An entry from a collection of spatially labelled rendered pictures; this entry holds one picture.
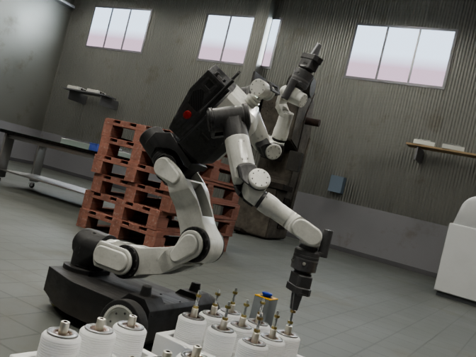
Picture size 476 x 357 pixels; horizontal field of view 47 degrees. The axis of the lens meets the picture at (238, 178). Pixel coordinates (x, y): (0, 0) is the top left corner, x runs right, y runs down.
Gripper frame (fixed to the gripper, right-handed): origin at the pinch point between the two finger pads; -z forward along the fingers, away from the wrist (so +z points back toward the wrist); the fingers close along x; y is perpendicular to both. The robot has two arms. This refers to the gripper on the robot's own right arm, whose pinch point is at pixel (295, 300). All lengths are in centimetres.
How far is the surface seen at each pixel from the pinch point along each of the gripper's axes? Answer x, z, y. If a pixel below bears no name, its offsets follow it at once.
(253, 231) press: 649, -30, -202
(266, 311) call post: 21.1, -10.0, 0.7
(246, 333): -4.0, -12.6, 15.9
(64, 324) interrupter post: -36, -9, 74
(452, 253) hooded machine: 388, 16, -365
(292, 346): -4.6, -14.1, -0.9
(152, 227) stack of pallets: 296, -18, 8
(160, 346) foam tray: -0.4, -22.4, 42.0
